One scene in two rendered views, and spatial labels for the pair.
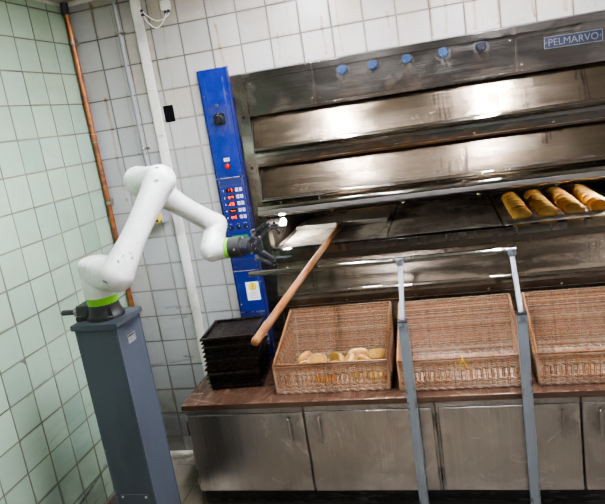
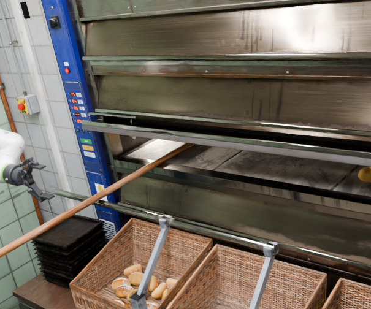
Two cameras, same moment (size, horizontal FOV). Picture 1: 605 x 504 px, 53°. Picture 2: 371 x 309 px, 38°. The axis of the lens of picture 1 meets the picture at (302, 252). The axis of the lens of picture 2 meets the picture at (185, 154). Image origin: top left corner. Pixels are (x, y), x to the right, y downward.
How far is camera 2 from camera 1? 1.86 m
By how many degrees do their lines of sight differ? 30
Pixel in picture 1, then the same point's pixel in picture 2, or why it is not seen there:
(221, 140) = (60, 43)
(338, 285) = (165, 209)
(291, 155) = (117, 67)
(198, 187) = (54, 85)
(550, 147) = not seen: outside the picture
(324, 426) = not seen: outside the picture
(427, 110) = (234, 36)
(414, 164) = (225, 99)
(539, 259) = (365, 246)
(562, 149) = not seen: outside the picture
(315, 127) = (132, 40)
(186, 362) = not seen: hidden behind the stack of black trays
